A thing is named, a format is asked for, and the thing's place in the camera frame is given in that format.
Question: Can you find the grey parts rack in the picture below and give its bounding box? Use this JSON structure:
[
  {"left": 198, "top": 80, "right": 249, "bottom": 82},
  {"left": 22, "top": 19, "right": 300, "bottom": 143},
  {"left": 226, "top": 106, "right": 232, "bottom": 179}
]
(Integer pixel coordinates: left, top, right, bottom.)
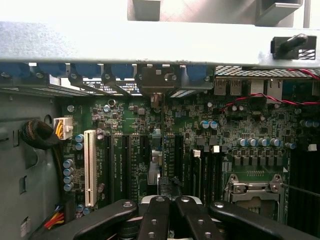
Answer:
[{"left": 126, "top": 0, "right": 305, "bottom": 28}]

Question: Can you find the short expansion slot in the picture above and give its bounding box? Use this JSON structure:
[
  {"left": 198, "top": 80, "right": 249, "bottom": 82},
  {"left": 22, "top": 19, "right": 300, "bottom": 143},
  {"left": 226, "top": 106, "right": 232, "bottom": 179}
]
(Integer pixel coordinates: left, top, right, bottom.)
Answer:
[{"left": 139, "top": 134, "right": 149, "bottom": 161}]

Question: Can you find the white PCI expansion slot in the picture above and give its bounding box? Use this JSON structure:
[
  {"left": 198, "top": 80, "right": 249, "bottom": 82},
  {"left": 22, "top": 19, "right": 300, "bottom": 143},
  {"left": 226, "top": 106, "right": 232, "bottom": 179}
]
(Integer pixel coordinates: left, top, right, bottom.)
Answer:
[{"left": 83, "top": 129, "right": 98, "bottom": 208}]

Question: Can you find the green motherboard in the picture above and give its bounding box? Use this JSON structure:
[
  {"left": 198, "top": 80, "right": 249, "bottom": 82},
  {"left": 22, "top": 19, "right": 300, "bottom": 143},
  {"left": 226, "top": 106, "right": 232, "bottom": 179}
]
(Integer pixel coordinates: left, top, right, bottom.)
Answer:
[{"left": 58, "top": 94, "right": 320, "bottom": 226}]

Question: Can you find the black open PC case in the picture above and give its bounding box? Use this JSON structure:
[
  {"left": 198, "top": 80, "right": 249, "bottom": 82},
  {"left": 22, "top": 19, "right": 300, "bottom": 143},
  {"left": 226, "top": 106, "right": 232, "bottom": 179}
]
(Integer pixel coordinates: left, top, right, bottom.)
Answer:
[{"left": 0, "top": 21, "right": 320, "bottom": 240}]

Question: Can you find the long expansion slot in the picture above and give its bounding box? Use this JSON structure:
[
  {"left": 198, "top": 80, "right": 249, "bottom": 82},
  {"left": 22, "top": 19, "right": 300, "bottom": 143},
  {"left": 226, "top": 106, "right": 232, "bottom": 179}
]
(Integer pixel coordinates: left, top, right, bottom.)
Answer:
[
  {"left": 174, "top": 134, "right": 185, "bottom": 185},
  {"left": 121, "top": 134, "right": 132, "bottom": 200},
  {"left": 105, "top": 134, "right": 115, "bottom": 204}
]

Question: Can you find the metal CPU socket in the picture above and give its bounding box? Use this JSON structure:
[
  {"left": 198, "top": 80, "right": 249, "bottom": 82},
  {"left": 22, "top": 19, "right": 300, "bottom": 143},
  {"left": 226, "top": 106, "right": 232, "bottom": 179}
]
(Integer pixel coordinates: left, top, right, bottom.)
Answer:
[{"left": 223, "top": 173, "right": 286, "bottom": 223}]

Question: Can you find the red yellow wire bunch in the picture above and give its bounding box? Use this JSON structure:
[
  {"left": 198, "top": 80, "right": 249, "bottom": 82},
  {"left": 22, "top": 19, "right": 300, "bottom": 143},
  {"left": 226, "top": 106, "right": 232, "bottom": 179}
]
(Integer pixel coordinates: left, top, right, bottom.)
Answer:
[{"left": 43, "top": 204, "right": 66, "bottom": 230}]

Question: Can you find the black sleeved wire bundle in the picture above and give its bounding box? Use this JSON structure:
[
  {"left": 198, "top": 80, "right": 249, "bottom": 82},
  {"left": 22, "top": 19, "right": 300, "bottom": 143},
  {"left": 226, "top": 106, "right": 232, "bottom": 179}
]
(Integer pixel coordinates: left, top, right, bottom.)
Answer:
[{"left": 19, "top": 119, "right": 62, "bottom": 151}]

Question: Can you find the white power connector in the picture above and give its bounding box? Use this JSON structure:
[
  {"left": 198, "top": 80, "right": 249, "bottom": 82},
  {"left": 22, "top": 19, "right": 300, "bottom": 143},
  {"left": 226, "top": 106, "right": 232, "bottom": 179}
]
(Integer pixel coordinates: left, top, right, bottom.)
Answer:
[{"left": 53, "top": 116, "right": 74, "bottom": 141}]

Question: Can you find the thin metal locking lever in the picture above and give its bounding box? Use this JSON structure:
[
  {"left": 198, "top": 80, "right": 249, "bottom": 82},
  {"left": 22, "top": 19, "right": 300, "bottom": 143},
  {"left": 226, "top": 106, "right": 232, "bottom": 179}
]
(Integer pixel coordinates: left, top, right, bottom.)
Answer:
[{"left": 279, "top": 183, "right": 320, "bottom": 198}]

